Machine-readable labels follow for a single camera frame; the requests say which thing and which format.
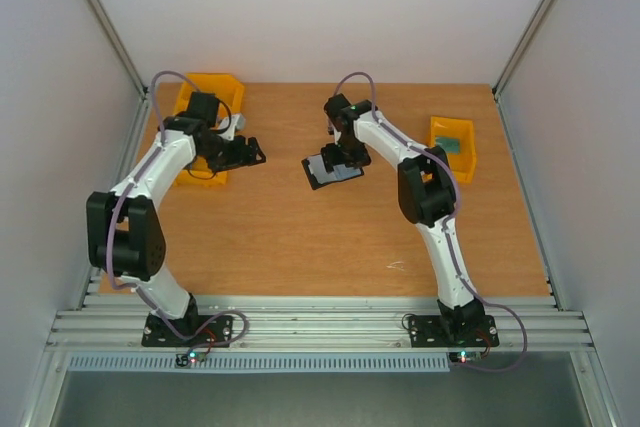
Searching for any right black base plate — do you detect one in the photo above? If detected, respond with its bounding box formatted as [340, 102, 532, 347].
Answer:
[401, 313, 500, 349]

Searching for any aluminium corner post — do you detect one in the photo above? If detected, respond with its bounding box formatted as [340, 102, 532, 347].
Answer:
[492, 0, 557, 102]
[85, 0, 148, 98]

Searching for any left aluminium corner post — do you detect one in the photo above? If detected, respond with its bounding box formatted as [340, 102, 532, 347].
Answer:
[85, 0, 148, 98]

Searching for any yellow bin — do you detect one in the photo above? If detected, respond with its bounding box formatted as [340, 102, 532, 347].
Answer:
[429, 116, 477, 184]
[172, 73, 245, 114]
[173, 157, 229, 188]

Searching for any aluminium rail frame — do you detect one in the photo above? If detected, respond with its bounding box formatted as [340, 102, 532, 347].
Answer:
[46, 294, 594, 353]

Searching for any grey slotted cable duct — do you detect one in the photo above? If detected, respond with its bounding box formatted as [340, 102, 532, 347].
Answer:
[67, 352, 450, 374]

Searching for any black card holder wallet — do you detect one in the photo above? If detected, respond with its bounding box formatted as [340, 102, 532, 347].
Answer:
[301, 154, 364, 190]

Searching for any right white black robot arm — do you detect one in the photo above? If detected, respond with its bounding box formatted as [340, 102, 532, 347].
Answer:
[303, 94, 485, 345]

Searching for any yellow bin near left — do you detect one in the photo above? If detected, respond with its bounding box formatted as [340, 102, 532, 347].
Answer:
[173, 157, 229, 188]

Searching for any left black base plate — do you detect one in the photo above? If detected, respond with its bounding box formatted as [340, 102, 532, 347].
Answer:
[141, 314, 233, 348]

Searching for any small circuit board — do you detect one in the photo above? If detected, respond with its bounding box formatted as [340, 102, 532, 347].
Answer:
[174, 351, 209, 368]
[449, 350, 486, 364]

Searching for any right small circuit board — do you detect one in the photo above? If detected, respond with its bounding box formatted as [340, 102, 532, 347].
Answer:
[449, 350, 486, 364]

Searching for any yellow bin far left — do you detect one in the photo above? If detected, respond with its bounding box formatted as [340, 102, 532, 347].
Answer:
[172, 73, 245, 114]

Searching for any right aluminium corner post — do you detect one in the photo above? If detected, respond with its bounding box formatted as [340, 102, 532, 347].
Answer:
[492, 0, 557, 102]

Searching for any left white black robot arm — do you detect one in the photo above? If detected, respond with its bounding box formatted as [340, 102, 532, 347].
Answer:
[86, 91, 266, 345]

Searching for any green card in right bin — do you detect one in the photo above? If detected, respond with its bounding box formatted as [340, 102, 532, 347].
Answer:
[434, 136, 461, 155]

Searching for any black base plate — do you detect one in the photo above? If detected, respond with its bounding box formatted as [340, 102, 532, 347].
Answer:
[401, 313, 500, 349]
[141, 314, 233, 348]

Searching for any left small circuit board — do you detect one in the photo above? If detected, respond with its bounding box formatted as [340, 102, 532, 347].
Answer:
[174, 351, 209, 368]

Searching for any yellow bin right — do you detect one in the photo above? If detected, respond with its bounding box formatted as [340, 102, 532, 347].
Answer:
[429, 116, 477, 184]

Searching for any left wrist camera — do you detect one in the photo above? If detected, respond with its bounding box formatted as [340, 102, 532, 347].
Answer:
[217, 113, 246, 140]

